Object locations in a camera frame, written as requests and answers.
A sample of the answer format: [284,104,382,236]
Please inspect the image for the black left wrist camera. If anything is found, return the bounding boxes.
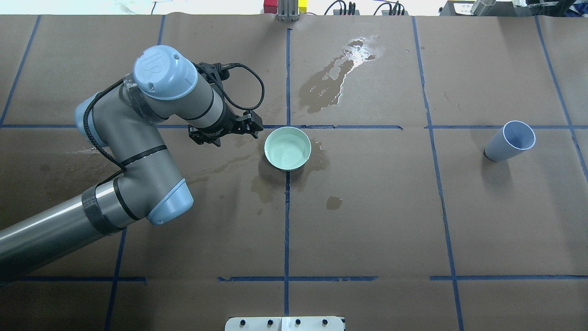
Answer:
[193,63,237,92]

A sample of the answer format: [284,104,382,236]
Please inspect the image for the red toy block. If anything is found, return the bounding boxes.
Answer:
[263,0,278,14]

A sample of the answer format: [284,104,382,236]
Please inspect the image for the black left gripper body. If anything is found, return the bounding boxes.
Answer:
[188,105,244,147]

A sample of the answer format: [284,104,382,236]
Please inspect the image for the light blue plastic cup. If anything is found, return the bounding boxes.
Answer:
[484,121,536,163]

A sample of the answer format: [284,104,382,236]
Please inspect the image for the yellow toy block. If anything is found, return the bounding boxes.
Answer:
[298,0,308,13]

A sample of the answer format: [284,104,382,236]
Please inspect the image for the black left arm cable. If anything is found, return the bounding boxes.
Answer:
[83,63,266,173]

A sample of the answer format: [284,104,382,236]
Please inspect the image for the mint green bowl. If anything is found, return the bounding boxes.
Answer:
[263,126,311,171]

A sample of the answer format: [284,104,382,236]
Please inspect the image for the steel metal cup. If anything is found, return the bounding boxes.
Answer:
[470,0,497,17]

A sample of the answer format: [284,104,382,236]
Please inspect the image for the brown paper table cover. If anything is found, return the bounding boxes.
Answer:
[1,13,587,331]

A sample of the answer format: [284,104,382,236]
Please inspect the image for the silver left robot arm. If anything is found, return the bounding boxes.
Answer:
[0,45,263,285]

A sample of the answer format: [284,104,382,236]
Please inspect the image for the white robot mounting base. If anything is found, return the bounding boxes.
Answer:
[224,316,346,331]

